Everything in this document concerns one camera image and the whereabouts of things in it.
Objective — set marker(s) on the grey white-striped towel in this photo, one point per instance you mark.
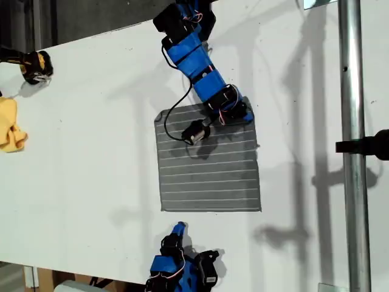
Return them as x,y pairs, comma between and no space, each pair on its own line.
212,182

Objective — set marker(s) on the black clamp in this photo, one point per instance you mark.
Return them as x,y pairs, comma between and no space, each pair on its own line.
364,145

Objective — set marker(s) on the brown cardboard box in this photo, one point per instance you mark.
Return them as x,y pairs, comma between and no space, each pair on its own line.
45,280

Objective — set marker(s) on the yellow cloth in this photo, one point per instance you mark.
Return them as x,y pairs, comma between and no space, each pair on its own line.
9,127

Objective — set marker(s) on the black and yellow tool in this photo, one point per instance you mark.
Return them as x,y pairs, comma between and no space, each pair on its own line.
33,67

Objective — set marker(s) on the black camera stalk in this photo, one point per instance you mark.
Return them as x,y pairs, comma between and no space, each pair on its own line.
209,121

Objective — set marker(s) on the black camera box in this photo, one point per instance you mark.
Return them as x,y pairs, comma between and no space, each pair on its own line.
194,133
209,269

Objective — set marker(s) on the steel post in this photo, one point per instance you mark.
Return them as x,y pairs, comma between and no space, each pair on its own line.
354,91

